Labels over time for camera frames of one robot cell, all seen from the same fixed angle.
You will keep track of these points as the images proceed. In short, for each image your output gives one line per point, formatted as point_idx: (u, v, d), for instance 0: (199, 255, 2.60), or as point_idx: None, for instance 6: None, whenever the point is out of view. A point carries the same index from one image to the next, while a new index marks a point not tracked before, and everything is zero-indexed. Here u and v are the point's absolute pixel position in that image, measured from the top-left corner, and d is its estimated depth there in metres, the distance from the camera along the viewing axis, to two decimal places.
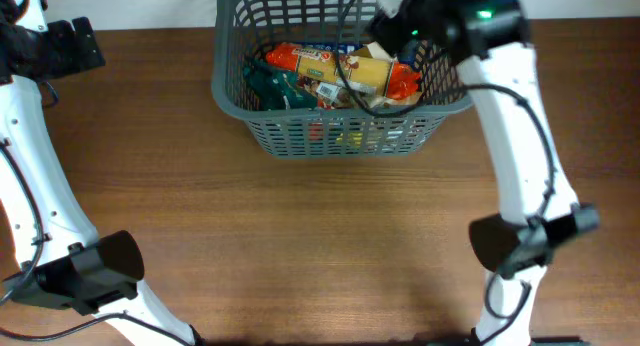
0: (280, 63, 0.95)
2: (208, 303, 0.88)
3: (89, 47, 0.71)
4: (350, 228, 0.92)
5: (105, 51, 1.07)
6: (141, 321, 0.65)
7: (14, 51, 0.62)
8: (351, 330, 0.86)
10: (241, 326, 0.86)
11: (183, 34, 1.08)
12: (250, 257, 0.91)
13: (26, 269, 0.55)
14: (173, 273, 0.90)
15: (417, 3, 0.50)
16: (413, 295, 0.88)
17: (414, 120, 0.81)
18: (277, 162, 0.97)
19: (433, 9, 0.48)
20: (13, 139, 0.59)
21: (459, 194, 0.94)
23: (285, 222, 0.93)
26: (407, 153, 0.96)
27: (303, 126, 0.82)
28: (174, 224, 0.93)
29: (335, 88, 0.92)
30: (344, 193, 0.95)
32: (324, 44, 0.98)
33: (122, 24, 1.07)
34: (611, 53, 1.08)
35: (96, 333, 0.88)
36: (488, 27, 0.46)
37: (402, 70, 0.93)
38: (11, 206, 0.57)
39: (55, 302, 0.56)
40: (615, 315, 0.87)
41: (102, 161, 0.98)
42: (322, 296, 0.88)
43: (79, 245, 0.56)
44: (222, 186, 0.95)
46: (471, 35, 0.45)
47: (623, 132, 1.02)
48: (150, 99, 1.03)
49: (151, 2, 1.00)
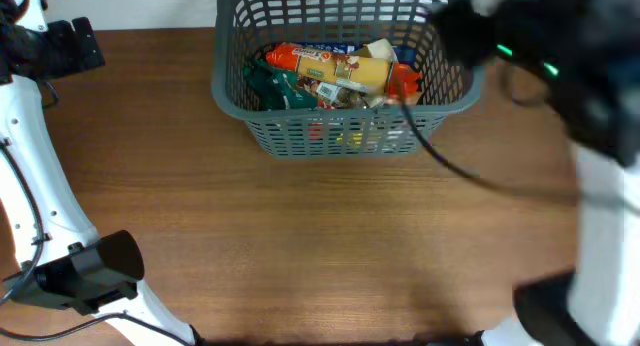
0: (280, 64, 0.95)
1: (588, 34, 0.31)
2: (208, 302, 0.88)
3: (90, 48, 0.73)
4: (350, 229, 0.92)
5: (106, 51, 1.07)
6: (141, 320, 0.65)
7: (17, 53, 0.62)
8: (351, 330, 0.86)
10: (241, 326, 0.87)
11: (184, 34, 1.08)
12: (250, 257, 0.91)
13: (26, 269, 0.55)
14: (174, 273, 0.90)
15: (525, 16, 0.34)
16: (413, 295, 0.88)
17: (414, 120, 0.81)
18: (278, 162, 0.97)
19: (541, 44, 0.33)
20: (13, 139, 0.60)
21: (460, 194, 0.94)
23: (285, 222, 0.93)
26: (407, 153, 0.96)
27: (303, 126, 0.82)
28: (174, 224, 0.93)
29: (335, 88, 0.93)
30: (344, 193, 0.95)
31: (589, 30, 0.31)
32: (324, 45, 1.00)
33: (123, 24, 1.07)
34: None
35: (96, 332, 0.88)
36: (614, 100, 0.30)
37: (402, 71, 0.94)
38: (11, 205, 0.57)
39: (56, 302, 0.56)
40: None
41: (103, 161, 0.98)
42: (321, 296, 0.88)
43: (79, 245, 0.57)
44: (222, 187, 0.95)
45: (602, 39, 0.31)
46: (591, 104, 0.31)
47: None
48: (150, 99, 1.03)
49: (151, 2, 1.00)
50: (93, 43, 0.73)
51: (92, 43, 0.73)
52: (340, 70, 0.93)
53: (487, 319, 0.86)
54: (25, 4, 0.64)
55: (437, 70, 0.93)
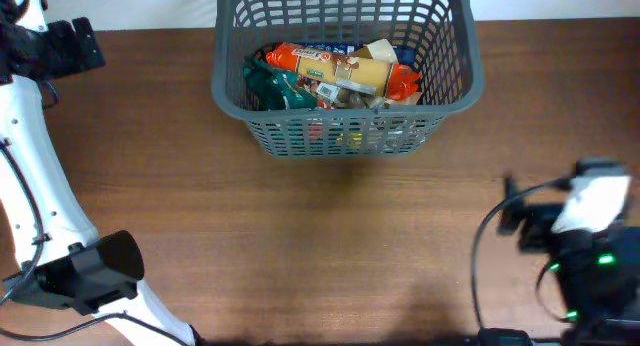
0: (280, 64, 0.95)
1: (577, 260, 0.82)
2: (208, 302, 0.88)
3: (90, 48, 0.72)
4: (350, 229, 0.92)
5: (106, 51, 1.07)
6: (142, 321, 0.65)
7: (16, 53, 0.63)
8: (351, 330, 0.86)
10: (241, 326, 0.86)
11: (184, 34, 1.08)
12: (250, 257, 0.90)
13: (26, 269, 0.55)
14: (174, 273, 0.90)
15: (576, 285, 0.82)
16: (413, 295, 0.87)
17: (414, 120, 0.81)
18: (277, 162, 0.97)
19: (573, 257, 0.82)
20: (13, 139, 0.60)
21: (459, 195, 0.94)
23: (284, 222, 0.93)
26: (407, 153, 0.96)
27: (303, 125, 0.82)
28: (175, 224, 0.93)
29: (335, 88, 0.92)
30: (344, 194, 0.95)
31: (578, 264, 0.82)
32: (324, 45, 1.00)
33: (123, 25, 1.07)
34: (621, 52, 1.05)
35: (96, 333, 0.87)
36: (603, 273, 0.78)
37: (402, 72, 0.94)
38: (12, 205, 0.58)
39: (56, 302, 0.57)
40: None
41: (103, 161, 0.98)
42: (322, 296, 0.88)
43: (79, 245, 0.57)
44: (222, 187, 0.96)
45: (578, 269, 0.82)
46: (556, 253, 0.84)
47: (632, 131, 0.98)
48: (151, 100, 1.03)
49: (151, 2, 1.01)
50: (93, 44, 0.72)
51: (93, 44, 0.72)
52: (340, 70, 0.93)
53: (487, 318, 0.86)
54: (25, 4, 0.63)
55: (437, 70, 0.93)
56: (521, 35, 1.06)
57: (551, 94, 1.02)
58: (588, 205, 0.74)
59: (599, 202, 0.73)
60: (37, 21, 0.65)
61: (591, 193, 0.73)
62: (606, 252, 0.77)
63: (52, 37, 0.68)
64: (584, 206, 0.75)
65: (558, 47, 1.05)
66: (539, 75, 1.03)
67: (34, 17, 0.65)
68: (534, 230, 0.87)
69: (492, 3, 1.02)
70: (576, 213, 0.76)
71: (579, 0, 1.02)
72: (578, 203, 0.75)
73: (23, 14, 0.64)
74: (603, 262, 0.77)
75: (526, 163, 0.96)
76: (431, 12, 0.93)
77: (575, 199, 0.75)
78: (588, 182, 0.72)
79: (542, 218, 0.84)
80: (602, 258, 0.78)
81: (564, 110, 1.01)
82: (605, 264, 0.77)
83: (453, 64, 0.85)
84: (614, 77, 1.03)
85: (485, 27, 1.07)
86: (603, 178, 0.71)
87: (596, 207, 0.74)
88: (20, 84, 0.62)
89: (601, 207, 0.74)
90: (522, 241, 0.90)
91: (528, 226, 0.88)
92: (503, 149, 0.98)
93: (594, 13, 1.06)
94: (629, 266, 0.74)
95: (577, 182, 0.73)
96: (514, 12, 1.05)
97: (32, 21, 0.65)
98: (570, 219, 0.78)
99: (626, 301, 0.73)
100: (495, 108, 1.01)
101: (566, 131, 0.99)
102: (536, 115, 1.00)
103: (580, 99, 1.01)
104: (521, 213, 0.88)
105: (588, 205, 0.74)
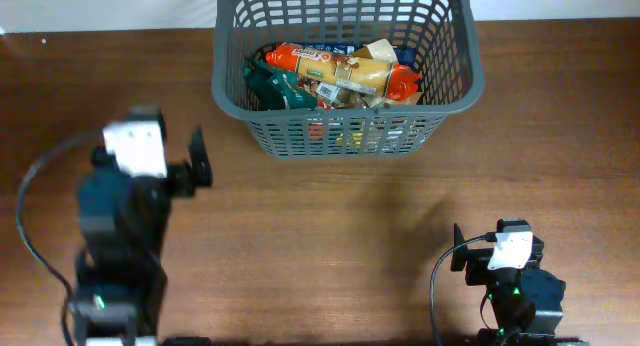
0: (279, 64, 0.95)
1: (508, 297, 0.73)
2: (207, 303, 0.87)
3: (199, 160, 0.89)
4: (349, 229, 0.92)
5: (107, 52, 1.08)
6: None
7: None
8: (351, 330, 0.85)
10: (240, 327, 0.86)
11: (184, 35, 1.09)
12: (250, 256, 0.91)
13: None
14: (173, 273, 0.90)
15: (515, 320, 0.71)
16: (413, 295, 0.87)
17: (414, 120, 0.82)
18: (278, 162, 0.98)
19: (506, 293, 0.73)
20: None
21: (459, 195, 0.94)
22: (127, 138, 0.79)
23: (285, 222, 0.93)
26: (407, 153, 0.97)
27: (303, 126, 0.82)
28: (175, 225, 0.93)
29: (335, 88, 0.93)
30: (343, 194, 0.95)
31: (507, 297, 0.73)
32: (324, 45, 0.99)
33: (124, 25, 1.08)
34: (618, 52, 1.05)
35: None
36: (540, 314, 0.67)
37: (402, 72, 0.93)
38: None
39: None
40: (615, 315, 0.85)
41: None
42: (322, 296, 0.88)
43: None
44: (222, 187, 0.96)
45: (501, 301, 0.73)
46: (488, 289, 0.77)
47: (630, 131, 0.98)
48: (151, 100, 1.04)
49: (152, 3, 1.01)
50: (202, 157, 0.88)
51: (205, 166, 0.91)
52: (340, 70, 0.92)
53: (487, 319, 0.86)
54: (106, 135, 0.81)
55: (437, 70, 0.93)
56: (520, 35, 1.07)
57: (549, 93, 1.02)
58: (509, 253, 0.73)
59: (517, 250, 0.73)
60: (161, 157, 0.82)
61: (512, 242, 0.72)
62: (514, 286, 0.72)
63: (129, 224, 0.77)
64: (506, 255, 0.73)
65: (556, 47, 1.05)
66: (538, 74, 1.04)
67: (114, 145, 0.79)
68: (472, 273, 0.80)
69: (491, 3, 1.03)
70: (501, 260, 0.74)
71: (577, 0, 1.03)
72: (501, 252, 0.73)
73: (96, 227, 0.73)
74: (514, 292, 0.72)
75: (526, 162, 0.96)
76: (431, 12, 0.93)
77: (497, 247, 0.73)
78: (506, 235, 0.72)
79: (477, 260, 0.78)
80: (515, 289, 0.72)
81: (562, 110, 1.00)
82: (514, 294, 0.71)
83: (453, 64, 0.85)
84: (612, 77, 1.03)
85: (484, 26, 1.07)
86: (521, 232, 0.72)
87: (515, 256, 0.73)
88: (116, 315, 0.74)
89: (517, 256, 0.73)
90: (474, 279, 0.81)
91: (466, 267, 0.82)
92: (503, 149, 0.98)
93: (591, 14, 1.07)
94: (529, 293, 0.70)
95: (498, 234, 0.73)
96: (513, 11, 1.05)
97: (119, 144, 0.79)
98: (495, 265, 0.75)
99: (521, 321, 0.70)
100: (495, 108, 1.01)
101: (565, 131, 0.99)
102: (536, 115, 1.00)
103: (578, 99, 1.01)
104: (465, 259, 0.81)
105: (509, 254, 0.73)
